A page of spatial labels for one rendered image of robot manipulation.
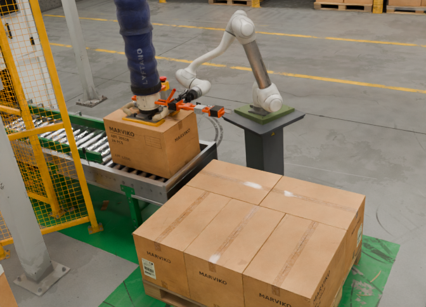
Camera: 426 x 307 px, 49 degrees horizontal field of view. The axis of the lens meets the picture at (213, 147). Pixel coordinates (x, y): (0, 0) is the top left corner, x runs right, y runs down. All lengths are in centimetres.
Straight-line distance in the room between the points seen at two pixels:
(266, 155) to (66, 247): 179
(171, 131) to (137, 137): 28
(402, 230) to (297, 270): 141
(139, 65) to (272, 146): 131
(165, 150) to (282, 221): 99
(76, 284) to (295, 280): 170
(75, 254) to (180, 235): 120
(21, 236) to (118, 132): 100
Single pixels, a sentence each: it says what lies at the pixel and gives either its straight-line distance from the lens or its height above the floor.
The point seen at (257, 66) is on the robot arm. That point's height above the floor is 125.
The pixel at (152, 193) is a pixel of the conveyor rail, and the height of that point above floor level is 51.
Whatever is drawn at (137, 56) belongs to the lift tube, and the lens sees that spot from 329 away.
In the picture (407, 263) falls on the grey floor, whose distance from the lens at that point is 361.
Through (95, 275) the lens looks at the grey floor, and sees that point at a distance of 365.
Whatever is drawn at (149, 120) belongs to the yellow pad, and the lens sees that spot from 343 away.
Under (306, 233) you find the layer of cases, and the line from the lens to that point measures 290.
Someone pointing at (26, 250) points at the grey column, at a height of 33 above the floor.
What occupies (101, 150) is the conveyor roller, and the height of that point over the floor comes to 53.
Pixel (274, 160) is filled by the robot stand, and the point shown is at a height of 35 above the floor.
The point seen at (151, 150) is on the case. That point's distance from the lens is 345.
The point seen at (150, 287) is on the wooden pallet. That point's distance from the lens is 331.
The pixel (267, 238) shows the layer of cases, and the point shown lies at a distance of 287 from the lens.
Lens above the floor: 241
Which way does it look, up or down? 29 degrees down
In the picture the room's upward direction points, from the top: 6 degrees counter-clockwise
